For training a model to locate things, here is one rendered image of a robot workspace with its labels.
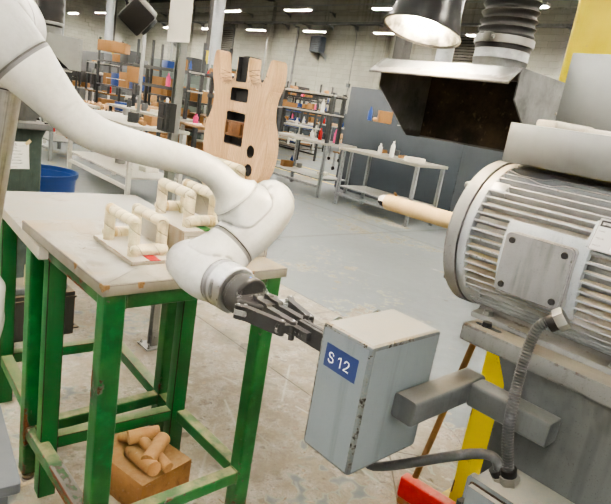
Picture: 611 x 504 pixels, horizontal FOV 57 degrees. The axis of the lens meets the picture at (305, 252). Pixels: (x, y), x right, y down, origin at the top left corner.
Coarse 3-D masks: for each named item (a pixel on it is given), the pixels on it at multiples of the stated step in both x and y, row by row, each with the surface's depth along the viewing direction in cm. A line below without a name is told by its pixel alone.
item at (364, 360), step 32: (352, 320) 82; (384, 320) 85; (416, 320) 87; (320, 352) 81; (352, 352) 76; (384, 352) 76; (416, 352) 81; (320, 384) 82; (352, 384) 77; (384, 384) 78; (416, 384) 84; (320, 416) 82; (352, 416) 77; (384, 416) 81; (320, 448) 82; (352, 448) 78; (384, 448) 83; (480, 448) 83
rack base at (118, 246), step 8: (96, 240) 166; (104, 240) 164; (112, 240) 165; (120, 240) 166; (144, 240) 170; (112, 248) 158; (120, 248) 158; (120, 256) 154; (160, 256) 157; (136, 264) 150; (144, 264) 151; (152, 264) 153
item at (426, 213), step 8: (384, 200) 113; (392, 200) 112; (400, 200) 111; (408, 200) 110; (384, 208) 114; (392, 208) 112; (400, 208) 111; (408, 208) 109; (416, 208) 108; (424, 208) 107; (432, 208) 106; (408, 216) 111; (416, 216) 108; (424, 216) 107; (432, 216) 105; (440, 216) 104; (448, 216) 103; (440, 224) 104; (448, 224) 103
